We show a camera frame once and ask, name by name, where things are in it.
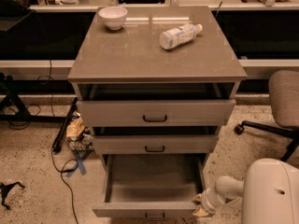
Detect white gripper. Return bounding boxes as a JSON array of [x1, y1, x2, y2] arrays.
[[192, 188, 241, 217]]

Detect grey drawer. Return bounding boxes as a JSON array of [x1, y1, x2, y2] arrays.
[[93, 154, 205, 221], [92, 134, 218, 154], [77, 100, 235, 127]]

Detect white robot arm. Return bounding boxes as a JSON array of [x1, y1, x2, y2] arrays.
[[192, 159, 299, 224]]

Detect grey drawer cabinet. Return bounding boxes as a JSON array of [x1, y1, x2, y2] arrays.
[[67, 6, 248, 181]]

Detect blue tape cross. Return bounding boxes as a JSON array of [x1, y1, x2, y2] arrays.
[[65, 150, 91, 177]]

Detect snack bags on floor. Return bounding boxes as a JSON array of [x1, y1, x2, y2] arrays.
[[65, 112, 93, 151]]

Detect grey office chair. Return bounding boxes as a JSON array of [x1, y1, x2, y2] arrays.
[[234, 70, 299, 161]]

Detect black power strip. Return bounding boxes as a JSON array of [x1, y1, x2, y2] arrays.
[[51, 98, 78, 153]]

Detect white plastic bottle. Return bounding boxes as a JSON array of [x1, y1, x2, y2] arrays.
[[160, 23, 203, 50]]

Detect white ceramic bowl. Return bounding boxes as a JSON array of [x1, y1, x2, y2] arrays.
[[98, 7, 128, 30]]

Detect black table leg stand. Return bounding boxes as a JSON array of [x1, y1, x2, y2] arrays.
[[0, 73, 65, 123]]

